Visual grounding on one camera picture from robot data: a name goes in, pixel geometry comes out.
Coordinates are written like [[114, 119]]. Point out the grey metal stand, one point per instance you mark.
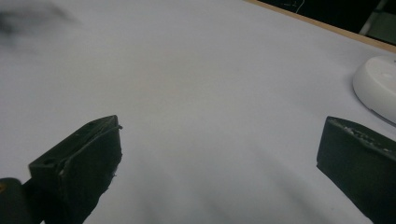
[[378, 21]]

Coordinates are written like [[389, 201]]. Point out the white round dish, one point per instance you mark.
[[378, 87]]

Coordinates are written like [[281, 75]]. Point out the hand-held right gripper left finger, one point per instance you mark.
[[84, 168]]

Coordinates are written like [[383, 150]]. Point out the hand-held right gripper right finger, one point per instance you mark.
[[358, 161]]

